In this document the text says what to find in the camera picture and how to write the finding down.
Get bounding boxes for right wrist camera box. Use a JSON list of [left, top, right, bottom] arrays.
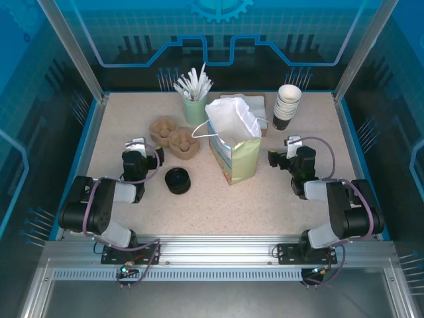
[[284, 134, 303, 158]]

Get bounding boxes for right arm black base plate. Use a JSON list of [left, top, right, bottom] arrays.
[[276, 243, 337, 265]]

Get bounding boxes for stack of black lids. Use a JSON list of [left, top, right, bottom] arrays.
[[164, 167, 192, 195]]

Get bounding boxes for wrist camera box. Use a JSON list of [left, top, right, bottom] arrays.
[[284, 134, 303, 158], [125, 136, 146, 156]]

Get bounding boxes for green straw holder cup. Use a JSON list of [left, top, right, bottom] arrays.
[[184, 94, 209, 127]]

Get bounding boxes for stack of paper cups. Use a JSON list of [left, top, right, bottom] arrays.
[[272, 94, 301, 131]]

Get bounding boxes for white napkins on brown box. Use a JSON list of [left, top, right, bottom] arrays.
[[220, 93, 269, 137]]

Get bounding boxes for white wrapped straw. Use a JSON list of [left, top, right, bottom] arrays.
[[178, 77, 193, 99], [187, 68, 199, 100], [195, 62, 207, 100], [173, 84, 191, 101], [199, 79, 214, 99]]

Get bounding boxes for brown pulp cup carrier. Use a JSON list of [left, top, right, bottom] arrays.
[[148, 117, 180, 146], [167, 129, 201, 162]]

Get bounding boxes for slotted grey cable duct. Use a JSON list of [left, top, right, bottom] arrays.
[[52, 268, 304, 282]]

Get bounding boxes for aluminium mounting rail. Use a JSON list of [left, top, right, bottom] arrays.
[[42, 234, 397, 266]]

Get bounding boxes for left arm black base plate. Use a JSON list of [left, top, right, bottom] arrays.
[[101, 243, 162, 265]]

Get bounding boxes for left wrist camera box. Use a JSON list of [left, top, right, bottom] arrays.
[[125, 136, 146, 156]]

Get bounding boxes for aluminium frame post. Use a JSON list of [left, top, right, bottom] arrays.
[[333, 0, 400, 103], [36, 0, 110, 103]]

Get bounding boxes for green white paper bag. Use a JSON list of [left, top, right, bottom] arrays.
[[191, 96, 268, 186]]

